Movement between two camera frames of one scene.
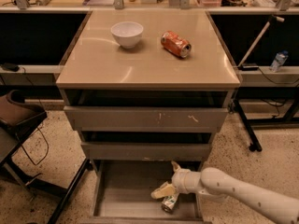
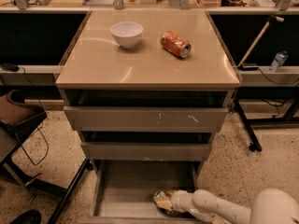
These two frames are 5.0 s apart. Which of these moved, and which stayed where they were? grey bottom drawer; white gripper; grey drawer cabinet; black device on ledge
Moved: white gripper
Stayed: grey bottom drawer; grey drawer cabinet; black device on ledge
